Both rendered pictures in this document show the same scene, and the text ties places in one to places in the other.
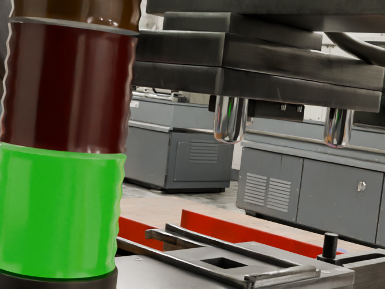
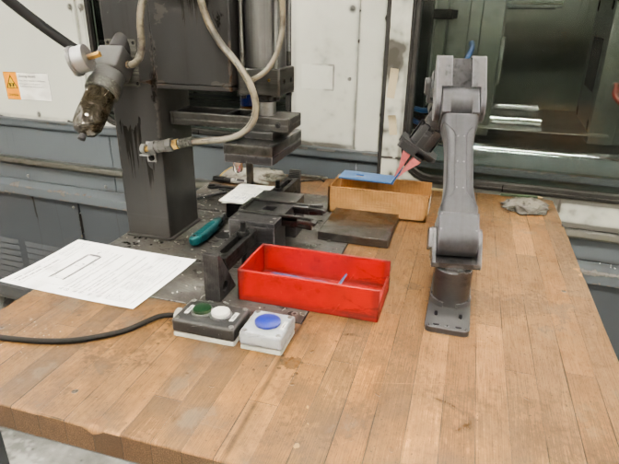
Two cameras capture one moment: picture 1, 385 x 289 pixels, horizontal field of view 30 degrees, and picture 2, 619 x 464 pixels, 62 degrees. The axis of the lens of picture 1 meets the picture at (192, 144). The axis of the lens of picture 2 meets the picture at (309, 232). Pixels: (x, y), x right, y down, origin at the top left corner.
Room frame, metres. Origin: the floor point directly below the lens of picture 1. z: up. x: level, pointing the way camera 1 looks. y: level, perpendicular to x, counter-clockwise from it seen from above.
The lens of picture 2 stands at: (1.48, -0.44, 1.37)
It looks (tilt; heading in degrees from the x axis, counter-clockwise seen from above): 23 degrees down; 153
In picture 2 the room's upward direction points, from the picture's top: 1 degrees clockwise
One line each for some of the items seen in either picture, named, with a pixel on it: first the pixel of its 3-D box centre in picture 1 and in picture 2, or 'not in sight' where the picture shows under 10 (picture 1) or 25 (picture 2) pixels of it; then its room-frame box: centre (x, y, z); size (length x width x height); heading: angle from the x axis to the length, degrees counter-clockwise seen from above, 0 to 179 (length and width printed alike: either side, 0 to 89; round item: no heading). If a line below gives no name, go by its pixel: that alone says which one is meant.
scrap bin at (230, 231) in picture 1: (224, 261); (315, 279); (0.75, -0.05, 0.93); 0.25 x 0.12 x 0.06; 46
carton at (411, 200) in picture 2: not in sight; (380, 198); (0.43, 0.32, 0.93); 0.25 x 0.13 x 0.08; 46
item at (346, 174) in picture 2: not in sight; (370, 172); (0.41, 0.29, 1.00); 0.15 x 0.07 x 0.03; 46
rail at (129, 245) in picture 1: (174, 274); (280, 205); (0.49, 0.00, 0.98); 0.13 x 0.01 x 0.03; 46
